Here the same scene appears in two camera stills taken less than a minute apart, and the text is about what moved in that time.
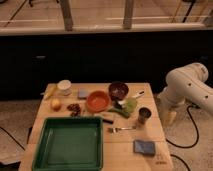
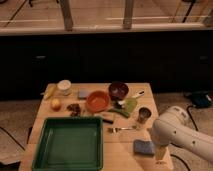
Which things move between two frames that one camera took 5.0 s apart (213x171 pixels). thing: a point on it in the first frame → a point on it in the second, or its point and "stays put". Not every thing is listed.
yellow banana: [49, 91] stays put
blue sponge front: [140, 146] stays put
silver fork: [116, 129] stays put
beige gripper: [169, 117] → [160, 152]
